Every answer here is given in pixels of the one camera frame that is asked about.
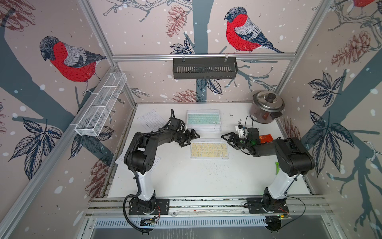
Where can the black hanging wire basket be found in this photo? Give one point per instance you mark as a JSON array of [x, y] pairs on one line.
[[205, 68]]

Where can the green small packet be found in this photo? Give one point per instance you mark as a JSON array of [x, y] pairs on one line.
[[277, 167]]

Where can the aluminium frame rail base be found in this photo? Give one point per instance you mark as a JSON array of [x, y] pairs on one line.
[[212, 206]]

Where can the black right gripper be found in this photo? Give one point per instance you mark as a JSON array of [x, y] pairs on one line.
[[232, 139]]

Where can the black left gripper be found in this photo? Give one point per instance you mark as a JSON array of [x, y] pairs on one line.
[[188, 138]]

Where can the steel rice cooker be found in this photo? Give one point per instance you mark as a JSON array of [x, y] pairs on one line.
[[266, 107]]

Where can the green keyboard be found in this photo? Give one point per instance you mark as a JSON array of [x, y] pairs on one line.
[[204, 120]]

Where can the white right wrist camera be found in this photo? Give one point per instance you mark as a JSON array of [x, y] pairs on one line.
[[240, 128]]

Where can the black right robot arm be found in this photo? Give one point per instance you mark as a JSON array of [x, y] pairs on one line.
[[293, 160]]

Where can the white wire mesh basket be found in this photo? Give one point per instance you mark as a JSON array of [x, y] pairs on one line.
[[97, 113]]

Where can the red small packet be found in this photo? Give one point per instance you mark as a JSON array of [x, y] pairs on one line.
[[266, 138]]

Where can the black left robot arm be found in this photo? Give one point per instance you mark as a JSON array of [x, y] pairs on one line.
[[140, 158]]

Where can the white keyboard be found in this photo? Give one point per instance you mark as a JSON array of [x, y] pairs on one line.
[[120, 160], [152, 121]]

